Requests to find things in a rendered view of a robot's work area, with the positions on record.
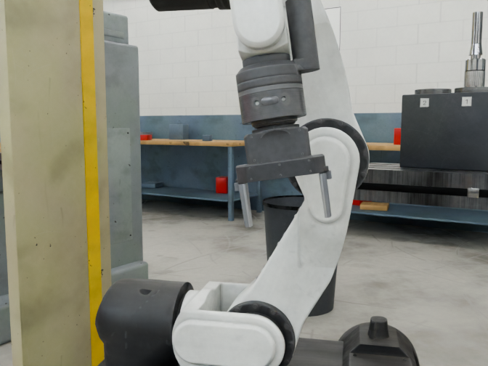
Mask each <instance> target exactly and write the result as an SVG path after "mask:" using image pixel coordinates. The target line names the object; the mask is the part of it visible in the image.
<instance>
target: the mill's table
mask: <svg viewBox="0 0 488 366"><path fill-rule="evenodd" d="M353 200H366V201H375V202H385V203H404V204H413V205H423V206H441V207H451V208H469V209H479V210H488V171H466V170H451V169H436V168H408V167H400V163H369V168H368V171H367V175H366V177H365V179H364V181H363V183H362V184H361V185H360V186H359V188H358V189H357V190H356V191H355V192H354V199H353Z"/></svg>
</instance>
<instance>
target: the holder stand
mask: <svg viewBox="0 0 488 366"><path fill-rule="evenodd" d="M400 167H408V168H436V169H451V170H466V171H488V87H486V86H477V87H461V88H455V93H452V90H451V89H416V90H415V94H404V95H402V122H401V144H400Z"/></svg>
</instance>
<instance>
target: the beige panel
mask: <svg viewBox="0 0 488 366"><path fill-rule="evenodd" d="M0 136H1V163H2V176H3V191H4V218H5V231H6V245H7V272H8V286H9V313H10V326H11V340H12V366H97V365H98V364H99V363H100V362H101V361H102V360H104V359H105V352H104V344H103V342H102V341H101V339H100V338H99V335H98V332H97V329H96V325H95V319H96V315H97V311H98V308H99V305H100V304H101V301H102V299H103V297H104V295H105V294H106V292H107V290H108V289H109V288H110V286H111V285H112V283H111V259H110V211H109V187H108V162H107V114H106V90H105V42H104V17H103V0H0Z"/></svg>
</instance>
